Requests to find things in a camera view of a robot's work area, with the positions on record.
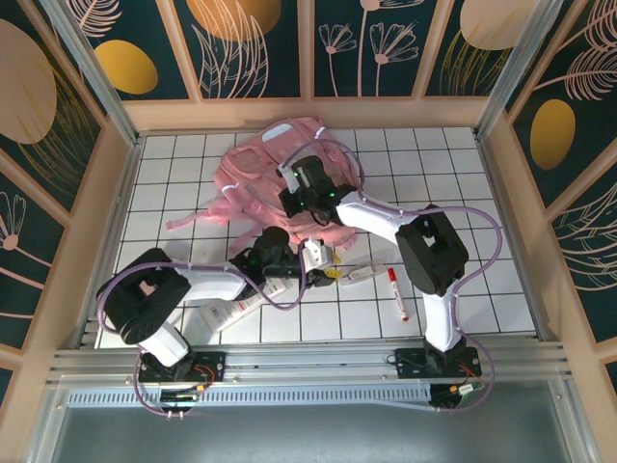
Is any small clear stationery package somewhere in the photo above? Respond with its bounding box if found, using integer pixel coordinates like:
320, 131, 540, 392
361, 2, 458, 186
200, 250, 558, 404
338, 259, 389, 286

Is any pink backpack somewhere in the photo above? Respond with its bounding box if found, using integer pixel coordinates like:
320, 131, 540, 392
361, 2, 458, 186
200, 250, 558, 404
166, 114, 358, 255

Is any white tube with red label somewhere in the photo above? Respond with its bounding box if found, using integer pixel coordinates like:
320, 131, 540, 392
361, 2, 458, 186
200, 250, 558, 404
200, 275, 296, 335

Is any red and white marker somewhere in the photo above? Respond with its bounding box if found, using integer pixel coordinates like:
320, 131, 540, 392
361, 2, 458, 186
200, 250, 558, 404
387, 267, 411, 323

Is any grey metal sheet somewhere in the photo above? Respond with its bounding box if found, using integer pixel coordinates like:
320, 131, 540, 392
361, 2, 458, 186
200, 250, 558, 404
28, 404, 594, 463

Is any small electronics board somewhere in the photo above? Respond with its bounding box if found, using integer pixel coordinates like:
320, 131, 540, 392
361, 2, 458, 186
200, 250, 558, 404
158, 383, 213, 411
431, 383, 483, 414

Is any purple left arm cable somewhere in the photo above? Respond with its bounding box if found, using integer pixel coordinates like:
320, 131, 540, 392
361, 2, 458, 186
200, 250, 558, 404
95, 245, 314, 421

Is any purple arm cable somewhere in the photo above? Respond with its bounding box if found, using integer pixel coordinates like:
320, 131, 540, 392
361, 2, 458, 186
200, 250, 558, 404
282, 138, 503, 416
95, 245, 314, 421

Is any aluminium mounting rail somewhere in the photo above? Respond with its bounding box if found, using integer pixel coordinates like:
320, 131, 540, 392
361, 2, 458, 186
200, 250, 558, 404
45, 340, 573, 390

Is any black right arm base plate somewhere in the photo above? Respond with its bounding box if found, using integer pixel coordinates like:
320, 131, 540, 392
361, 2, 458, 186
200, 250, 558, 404
394, 347, 483, 380

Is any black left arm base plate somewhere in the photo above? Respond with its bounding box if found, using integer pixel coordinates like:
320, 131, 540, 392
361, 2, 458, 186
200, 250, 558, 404
138, 350, 227, 385

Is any slotted grey cable duct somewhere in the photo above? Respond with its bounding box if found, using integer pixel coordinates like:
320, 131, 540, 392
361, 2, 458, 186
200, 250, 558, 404
67, 388, 438, 410

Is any aluminium table side rail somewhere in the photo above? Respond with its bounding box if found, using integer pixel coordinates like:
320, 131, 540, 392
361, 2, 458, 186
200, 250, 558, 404
71, 134, 144, 349
475, 129, 553, 341

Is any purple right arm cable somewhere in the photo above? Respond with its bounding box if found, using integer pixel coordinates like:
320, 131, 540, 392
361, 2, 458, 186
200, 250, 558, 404
282, 138, 503, 416

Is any aluminium corner post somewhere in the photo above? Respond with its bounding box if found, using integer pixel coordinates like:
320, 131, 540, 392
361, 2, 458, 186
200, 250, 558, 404
473, 0, 576, 141
40, 0, 142, 146

